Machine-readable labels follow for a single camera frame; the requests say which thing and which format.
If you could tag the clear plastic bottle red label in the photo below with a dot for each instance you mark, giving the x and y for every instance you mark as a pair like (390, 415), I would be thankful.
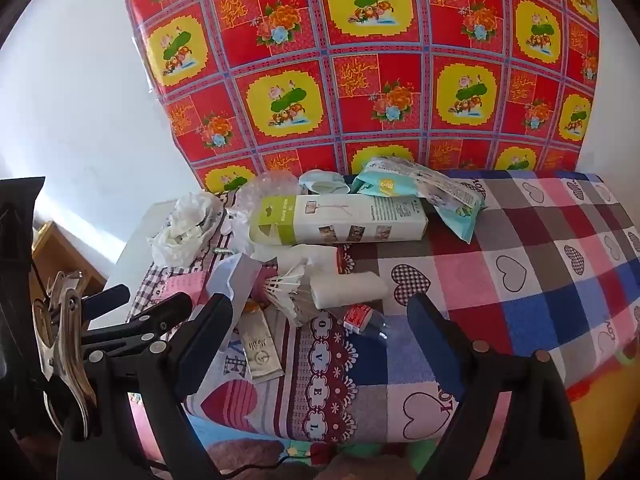
(367, 322)

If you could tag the white tissue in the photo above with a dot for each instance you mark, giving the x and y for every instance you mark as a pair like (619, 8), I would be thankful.
(350, 290)

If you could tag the metal spring clamp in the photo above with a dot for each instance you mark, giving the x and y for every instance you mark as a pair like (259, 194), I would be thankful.
(62, 340)

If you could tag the clear plastic bag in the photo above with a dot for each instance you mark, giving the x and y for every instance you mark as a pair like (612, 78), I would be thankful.
(255, 187)

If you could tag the beige sachet packet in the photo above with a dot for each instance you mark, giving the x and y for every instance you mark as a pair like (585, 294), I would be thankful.
(260, 355)

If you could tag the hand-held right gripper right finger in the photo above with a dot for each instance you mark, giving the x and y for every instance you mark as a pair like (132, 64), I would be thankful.
(435, 345)

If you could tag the red floral plastic sheet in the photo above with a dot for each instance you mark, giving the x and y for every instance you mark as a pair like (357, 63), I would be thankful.
(380, 85)

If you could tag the white crumpled plastic bag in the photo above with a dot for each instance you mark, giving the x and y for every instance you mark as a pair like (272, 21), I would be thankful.
(185, 225)

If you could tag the pale blue plastic wrapper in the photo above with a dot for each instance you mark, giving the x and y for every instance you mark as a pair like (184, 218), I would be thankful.
(320, 182)

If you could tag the pink paper piece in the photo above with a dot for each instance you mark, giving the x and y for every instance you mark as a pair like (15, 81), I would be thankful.
(182, 287)

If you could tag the teal wet wipes wrapper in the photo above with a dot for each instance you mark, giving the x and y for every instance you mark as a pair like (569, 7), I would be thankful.
(450, 195)

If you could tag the wooden desk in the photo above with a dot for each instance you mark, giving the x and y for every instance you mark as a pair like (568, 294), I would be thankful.
(55, 255)

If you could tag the white bed frame panel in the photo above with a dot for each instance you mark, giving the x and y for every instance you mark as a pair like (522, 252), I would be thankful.
(135, 240)

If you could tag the pale blue plastic tray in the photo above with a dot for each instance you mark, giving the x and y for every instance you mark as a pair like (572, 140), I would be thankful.
(235, 275)

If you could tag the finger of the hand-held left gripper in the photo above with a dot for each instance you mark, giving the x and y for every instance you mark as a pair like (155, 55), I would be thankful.
(107, 297)
(160, 310)

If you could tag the plaid heart-print bedsheet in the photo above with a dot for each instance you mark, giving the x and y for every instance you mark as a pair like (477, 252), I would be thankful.
(525, 270)

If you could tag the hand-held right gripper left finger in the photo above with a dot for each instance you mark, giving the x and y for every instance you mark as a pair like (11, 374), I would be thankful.
(210, 345)

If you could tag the green and white cardboard box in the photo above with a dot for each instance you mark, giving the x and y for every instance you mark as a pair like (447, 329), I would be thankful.
(350, 220)

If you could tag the colourful foam floor mat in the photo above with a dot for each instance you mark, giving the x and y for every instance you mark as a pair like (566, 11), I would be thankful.
(240, 430)

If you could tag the white feather shuttlecock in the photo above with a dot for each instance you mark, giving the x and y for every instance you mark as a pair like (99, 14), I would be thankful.
(290, 295)

